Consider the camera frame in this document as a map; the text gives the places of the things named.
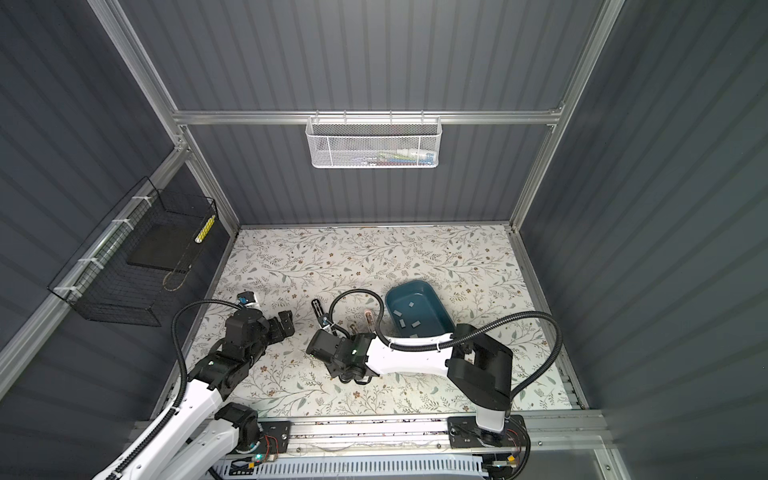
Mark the white slotted cable duct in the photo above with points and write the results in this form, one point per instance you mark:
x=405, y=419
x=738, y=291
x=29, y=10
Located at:
x=445, y=466

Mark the black wire basket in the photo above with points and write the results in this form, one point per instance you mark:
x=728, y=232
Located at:
x=132, y=272

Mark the black flat pad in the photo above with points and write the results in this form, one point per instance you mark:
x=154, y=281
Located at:
x=166, y=247

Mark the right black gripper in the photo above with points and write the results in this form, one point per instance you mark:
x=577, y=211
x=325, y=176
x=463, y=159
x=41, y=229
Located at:
x=332, y=368

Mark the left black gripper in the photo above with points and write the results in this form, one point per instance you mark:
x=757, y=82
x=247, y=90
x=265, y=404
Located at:
x=276, y=332

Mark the yellow marker pen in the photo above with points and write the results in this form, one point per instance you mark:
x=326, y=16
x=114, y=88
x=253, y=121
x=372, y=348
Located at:
x=205, y=229

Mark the white wire mesh basket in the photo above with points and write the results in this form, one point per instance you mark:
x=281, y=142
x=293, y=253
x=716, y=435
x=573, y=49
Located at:
x=389, y=144

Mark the teal plastic tray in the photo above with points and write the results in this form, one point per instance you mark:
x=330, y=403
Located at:
x=428, y=309

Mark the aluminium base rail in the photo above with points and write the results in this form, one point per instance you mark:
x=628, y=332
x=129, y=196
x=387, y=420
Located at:
x=549, y=430

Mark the black stapler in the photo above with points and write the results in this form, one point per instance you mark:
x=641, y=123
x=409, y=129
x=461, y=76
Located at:
x=322, y=316

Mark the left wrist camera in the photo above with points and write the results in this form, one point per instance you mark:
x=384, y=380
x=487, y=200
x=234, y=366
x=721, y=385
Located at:
x=247, y=299

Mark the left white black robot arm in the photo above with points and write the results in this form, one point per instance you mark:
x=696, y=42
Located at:
x=200, y=425

